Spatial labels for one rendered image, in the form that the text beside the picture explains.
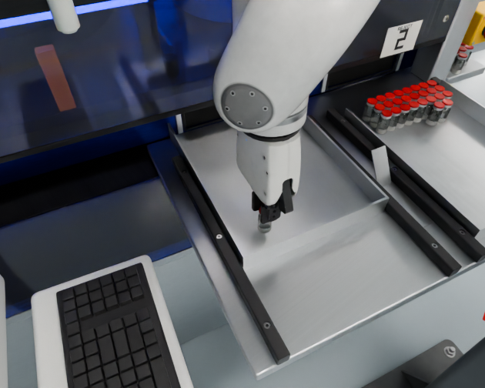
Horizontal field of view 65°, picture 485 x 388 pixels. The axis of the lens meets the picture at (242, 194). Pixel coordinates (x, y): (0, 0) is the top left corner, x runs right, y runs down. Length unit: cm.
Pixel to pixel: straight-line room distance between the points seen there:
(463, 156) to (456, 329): 95
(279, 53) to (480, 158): 62
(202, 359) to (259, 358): 94
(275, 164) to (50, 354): 43
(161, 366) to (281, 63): 43
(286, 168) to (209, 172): 27
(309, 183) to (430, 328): 106
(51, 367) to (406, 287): 52
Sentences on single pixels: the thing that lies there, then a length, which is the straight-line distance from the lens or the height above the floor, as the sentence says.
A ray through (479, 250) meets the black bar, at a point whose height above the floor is 90.
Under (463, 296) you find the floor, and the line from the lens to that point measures 177.
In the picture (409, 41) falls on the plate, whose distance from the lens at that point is 89.
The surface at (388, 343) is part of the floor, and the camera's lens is 156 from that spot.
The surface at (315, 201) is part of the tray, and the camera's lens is 67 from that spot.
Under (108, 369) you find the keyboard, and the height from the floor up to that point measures 83.
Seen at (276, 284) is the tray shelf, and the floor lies 88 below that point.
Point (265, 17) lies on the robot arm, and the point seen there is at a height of 126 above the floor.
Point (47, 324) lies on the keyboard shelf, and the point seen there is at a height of 80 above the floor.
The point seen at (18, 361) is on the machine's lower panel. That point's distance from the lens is 115.
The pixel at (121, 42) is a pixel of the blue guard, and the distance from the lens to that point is 59.
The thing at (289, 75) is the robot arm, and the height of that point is 122.
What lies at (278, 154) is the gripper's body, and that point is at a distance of 44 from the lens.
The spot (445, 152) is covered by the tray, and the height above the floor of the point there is 88.
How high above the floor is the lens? 138
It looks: 48 degrees down
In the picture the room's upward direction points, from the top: straight up
